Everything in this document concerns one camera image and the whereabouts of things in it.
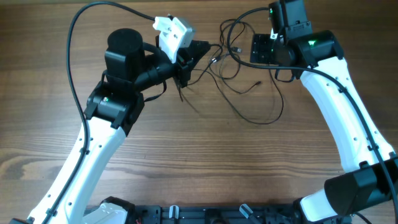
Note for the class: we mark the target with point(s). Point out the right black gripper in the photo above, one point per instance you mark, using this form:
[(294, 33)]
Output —
[(261, 48)]

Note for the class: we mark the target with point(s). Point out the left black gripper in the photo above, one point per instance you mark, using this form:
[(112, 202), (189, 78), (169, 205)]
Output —
[(185, 61)]

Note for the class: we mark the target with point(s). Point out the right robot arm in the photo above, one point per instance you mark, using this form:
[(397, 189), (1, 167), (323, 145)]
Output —
[(368, 160)]

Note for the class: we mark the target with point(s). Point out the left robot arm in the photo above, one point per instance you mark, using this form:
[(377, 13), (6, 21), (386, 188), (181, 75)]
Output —
[(112, 109)]

